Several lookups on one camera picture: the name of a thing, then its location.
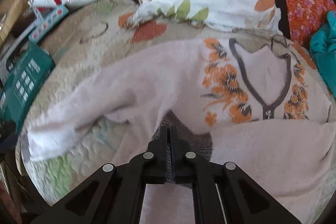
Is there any teal folded garment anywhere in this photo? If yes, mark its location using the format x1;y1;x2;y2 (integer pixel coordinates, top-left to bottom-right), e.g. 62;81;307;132
309;11;336;97

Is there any quilted heart pattern bedspread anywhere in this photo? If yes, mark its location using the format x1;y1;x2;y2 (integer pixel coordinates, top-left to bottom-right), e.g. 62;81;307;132
15;0;334;224

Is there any pale pink floral sweater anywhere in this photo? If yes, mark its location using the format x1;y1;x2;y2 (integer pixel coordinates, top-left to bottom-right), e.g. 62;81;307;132
27;38;335;223

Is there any light blue toy board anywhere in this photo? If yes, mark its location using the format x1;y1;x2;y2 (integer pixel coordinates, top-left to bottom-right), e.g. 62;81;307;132
29;5;69;44

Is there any green box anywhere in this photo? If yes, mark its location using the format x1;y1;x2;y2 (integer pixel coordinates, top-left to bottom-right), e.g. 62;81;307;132
1;43;55;134

